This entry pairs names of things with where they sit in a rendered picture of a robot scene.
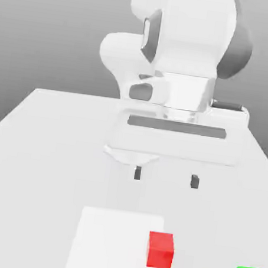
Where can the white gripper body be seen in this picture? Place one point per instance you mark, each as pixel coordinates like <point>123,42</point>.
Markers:
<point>173,144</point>

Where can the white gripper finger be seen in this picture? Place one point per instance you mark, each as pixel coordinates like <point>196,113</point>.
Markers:
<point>194,181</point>
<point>137,172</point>

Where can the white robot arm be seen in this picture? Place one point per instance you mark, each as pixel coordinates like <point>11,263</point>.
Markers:
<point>189,41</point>

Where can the small red cube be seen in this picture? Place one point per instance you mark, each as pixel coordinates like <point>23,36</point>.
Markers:
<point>160,251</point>

